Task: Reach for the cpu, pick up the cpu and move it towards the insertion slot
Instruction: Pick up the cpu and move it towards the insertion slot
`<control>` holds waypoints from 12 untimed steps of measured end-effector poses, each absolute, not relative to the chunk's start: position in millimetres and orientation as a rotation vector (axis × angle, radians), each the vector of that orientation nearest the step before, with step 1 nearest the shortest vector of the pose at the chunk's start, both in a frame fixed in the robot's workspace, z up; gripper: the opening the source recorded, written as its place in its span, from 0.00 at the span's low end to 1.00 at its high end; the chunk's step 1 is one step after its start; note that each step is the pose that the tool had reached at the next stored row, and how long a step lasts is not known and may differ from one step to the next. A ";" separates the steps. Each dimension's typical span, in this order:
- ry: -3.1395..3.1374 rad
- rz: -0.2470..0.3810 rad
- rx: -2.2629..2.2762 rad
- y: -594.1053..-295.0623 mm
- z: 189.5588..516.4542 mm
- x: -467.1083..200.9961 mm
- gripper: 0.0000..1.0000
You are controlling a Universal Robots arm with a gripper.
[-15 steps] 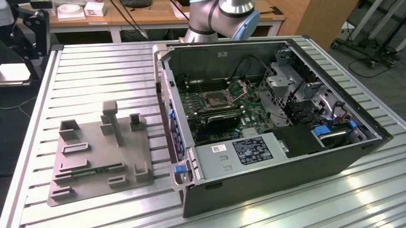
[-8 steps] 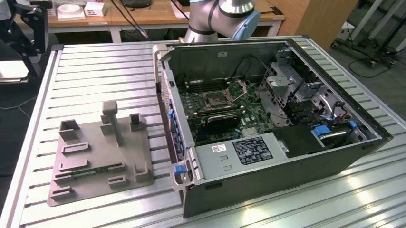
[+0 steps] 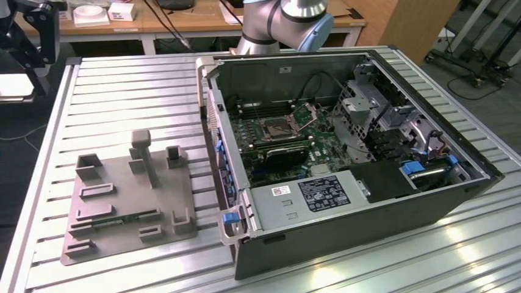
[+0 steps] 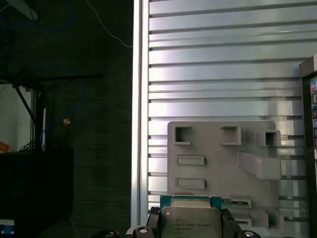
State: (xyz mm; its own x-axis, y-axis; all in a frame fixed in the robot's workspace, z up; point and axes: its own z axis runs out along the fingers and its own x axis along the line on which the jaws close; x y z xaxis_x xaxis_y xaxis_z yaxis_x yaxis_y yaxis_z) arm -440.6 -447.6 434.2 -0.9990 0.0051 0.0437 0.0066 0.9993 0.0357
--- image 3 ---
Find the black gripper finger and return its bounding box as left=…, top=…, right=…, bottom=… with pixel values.
left=0, top=1, right=61, bottom=97

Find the CPU with silver top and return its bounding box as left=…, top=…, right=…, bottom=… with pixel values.
left=0, top=72, right=36, bottom=101

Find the black RAM slot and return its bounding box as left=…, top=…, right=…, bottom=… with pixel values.
left=240, top=111, right=297, bottom=120
left=237, top=104, right=295, bottom=112
left=235, top=101, right=292, bottom=108
left=239, top=107, right=296, bottom=115

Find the CPU socket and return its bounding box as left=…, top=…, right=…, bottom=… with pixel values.
left=260, top=117, right=303, bottom=143

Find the white round box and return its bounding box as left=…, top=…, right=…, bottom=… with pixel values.
left=72, top=4, right=111, bottom=28

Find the white labelled box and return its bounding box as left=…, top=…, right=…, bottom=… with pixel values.
left=108, top=2, right=137, bottom=22

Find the black monitor base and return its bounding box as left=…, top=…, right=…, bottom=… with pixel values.
left=156, top=0, right=196, bottom=10

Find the wooden desk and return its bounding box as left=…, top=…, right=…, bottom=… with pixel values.
left=56, top=0, right=368, bottom=56

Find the open cardboard box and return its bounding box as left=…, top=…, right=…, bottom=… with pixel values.
left=219, top=0, right=245, bottom=24

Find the blue card retainer clip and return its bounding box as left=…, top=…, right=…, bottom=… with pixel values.
left=213, top=127, right=225, bottom=155

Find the grey parts rack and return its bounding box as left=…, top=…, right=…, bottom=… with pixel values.
left=60, top=128, right=200, bottom=267

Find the green RAM stick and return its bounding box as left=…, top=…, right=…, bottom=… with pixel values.
left=91, top=214, right=143, bottom=229

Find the metal socket cover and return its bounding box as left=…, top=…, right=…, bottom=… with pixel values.
left=289, top=103, right=324, bottom=129

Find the black graphics card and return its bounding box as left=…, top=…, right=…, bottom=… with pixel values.
left=243, top=139, right=311, bottom=168

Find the flat brown cardboard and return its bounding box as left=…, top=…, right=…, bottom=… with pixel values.
left=325, top=0, right=367, bottom=21

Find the green motherboard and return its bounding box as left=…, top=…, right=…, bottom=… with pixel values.
left=227, top=100, right=355, bottom=189

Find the metal disk bay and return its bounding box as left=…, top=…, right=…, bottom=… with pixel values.
left=332, top=57, right=432, bottom=162

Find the silver power supply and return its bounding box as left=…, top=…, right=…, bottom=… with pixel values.
left=248, top=170, right=371, bottom=232

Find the silver chipset heat sink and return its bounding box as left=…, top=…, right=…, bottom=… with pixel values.
left=309, top=164, right=340, bottom=177

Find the black power supply label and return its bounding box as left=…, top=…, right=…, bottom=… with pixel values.
left=299, top=175, right=352, bottom=214

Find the wooden cabinet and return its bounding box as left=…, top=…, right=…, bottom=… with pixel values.
left=377, top=0, right=464, bottom=65

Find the black plastic shroud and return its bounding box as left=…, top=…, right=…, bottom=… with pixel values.
left=348, top=161, right=423, bottom=204

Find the black open PC case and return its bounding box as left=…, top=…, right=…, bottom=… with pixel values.
left=193, top=48, right=505, bottom=281

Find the metal equipment stand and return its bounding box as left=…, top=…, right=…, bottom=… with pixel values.
left=425, top=0, right=521, bottom=89

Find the black cable silver connector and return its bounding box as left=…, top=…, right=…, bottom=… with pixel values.
left=141, top=0, right=196, bottom=52

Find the black looped wire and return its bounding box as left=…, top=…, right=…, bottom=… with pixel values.
left=296, top=71, right=348, bottom=103

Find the grey case handle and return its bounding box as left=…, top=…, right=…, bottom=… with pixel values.
left=219, top=203, right=251, bottom=246

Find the coloured wire bundle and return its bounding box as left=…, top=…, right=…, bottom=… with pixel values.
left=421, top=129, right=449, bottom=158

